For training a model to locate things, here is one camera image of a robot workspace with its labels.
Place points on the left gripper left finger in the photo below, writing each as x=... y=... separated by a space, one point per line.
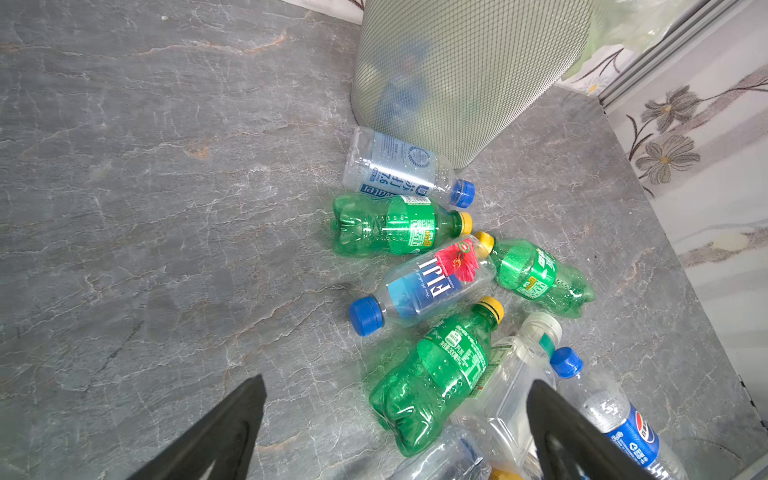
x=220 y=445

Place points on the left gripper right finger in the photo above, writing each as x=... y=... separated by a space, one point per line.
x=569 y=446

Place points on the Pepsi bottle blue cap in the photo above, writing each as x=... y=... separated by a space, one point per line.
x=601 y=400

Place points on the green bottle yellow cap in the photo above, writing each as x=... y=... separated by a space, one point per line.
x=536 y=275
x=398 y=225
x=415 y=399

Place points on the green-lined mesh trash bin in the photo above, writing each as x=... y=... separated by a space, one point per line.
x=450 y=76

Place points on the orange red label bottle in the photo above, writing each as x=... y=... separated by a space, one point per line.
x=498 y=474

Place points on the clear square bottle white cap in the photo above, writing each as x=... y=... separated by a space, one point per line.
x=495 y=412

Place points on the Fiji water bottle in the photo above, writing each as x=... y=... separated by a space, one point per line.
x=425 y=286

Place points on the clear bottle light-blue label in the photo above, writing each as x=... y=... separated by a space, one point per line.
x=382 y=166

